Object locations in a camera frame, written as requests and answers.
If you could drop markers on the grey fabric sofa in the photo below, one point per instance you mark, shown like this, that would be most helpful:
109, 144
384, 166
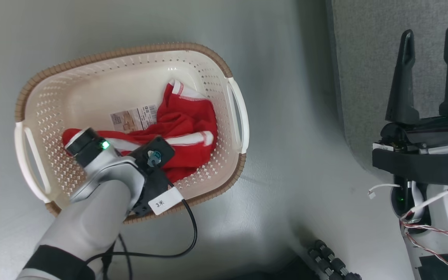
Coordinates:
368, 70

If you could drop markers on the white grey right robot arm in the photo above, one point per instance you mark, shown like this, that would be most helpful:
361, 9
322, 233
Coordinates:
441, 217

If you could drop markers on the red and white garment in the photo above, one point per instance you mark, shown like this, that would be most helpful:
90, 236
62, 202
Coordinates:
185, 120

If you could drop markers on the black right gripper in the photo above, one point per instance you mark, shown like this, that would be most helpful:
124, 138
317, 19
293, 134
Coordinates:
422, 159

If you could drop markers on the printed paper label sticker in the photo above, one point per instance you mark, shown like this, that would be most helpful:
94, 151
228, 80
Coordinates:
130, 118

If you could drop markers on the black robot base with rollers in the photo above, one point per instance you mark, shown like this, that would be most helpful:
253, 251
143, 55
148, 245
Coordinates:
329, 261

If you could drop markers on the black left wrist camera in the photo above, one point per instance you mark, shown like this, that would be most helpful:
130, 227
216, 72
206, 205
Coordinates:
154, 163

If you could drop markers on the cream laundry basket brown rim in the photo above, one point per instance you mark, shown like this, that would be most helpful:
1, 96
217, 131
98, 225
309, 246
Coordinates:
91, 85

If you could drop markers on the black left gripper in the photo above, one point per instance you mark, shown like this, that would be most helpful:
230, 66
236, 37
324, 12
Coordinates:
86, 147

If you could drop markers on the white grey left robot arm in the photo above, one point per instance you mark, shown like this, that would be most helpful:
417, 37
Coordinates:
91, 217

